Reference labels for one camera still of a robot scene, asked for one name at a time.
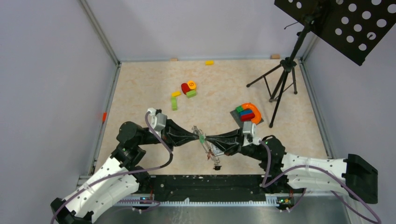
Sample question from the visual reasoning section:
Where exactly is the yellow block at far edge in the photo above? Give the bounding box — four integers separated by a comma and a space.
205, 60, 214, 65

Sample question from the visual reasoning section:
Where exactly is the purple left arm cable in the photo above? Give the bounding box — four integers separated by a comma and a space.
49, 111, 174, 224

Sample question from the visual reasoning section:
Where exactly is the orange round block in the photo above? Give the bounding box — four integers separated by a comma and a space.
187, 80, 197, 91

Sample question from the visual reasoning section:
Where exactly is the green key tag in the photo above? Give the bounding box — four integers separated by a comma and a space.
199, 135, 205, 144

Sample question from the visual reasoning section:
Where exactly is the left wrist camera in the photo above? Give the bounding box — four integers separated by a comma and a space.
145, 108, 168, 136

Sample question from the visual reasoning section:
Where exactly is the red lego brick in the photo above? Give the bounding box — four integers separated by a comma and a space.
240, 113, 255, 122

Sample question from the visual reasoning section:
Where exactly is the orange curved lego tube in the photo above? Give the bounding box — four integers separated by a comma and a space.
241, 103, 262, 125

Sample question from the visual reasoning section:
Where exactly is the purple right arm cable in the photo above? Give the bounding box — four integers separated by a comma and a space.
260, 140, 382, 224

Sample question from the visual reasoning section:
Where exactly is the black tripod stand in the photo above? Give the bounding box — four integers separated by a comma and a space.
246, 16, 315, 128

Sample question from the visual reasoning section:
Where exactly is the grey lego baseplate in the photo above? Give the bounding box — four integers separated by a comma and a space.
230, 109, 263, 127

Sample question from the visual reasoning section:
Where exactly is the blue lego brick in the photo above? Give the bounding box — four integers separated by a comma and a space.
239, 109, 254, 116

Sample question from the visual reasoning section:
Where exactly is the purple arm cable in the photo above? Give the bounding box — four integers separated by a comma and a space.
260, 140, 382, 224
49, 111, 174, 224

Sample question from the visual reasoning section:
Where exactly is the green rectangular block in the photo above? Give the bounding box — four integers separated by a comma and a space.
186, 90, 197, 98

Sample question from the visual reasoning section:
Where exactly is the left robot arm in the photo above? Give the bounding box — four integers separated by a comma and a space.
50, 114, 199, 224

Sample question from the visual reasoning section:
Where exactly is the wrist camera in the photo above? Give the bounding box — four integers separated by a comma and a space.
242, 121, 256, 146
145, 108, 168, 136

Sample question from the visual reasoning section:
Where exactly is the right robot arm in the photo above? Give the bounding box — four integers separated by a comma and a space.
205, 129, 378, 204

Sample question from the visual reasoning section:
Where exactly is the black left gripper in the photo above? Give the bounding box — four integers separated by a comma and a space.
136, 116, 200, 150

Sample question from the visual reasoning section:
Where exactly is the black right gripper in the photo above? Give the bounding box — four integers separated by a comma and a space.
206, 127, 266, 161

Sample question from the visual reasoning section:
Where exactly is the black perforated panel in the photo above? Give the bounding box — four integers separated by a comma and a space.
274, 0, 396, 66

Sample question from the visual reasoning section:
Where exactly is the red cylinder block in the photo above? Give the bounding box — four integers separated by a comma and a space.
181, 83, 191, 95

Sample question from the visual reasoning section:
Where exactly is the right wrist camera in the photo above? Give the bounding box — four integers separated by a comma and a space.
242, 121, 256, 146

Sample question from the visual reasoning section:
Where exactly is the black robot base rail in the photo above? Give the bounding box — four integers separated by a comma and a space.
136, 175, 274, 203

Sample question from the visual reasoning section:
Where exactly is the perforated metal keyring plate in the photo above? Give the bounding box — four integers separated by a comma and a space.
192, 126, 220, 167

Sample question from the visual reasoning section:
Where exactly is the yellow rectangular block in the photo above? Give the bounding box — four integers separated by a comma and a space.
171, 91, 181, 97

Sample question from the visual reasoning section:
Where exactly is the green lego brick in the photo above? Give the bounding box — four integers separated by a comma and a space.
235, 105, 244, 113

